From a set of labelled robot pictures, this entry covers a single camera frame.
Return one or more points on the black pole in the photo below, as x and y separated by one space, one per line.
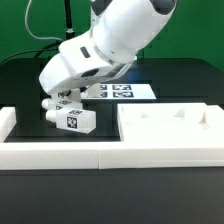
68 18

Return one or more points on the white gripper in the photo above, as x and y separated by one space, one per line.
78 64

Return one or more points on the white fence wall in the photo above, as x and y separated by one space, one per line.
101 155

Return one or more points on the white marker sheet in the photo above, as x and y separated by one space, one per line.
123 91

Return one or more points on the white square tabletop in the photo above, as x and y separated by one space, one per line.
159 123

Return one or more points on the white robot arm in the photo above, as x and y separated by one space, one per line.
108 49

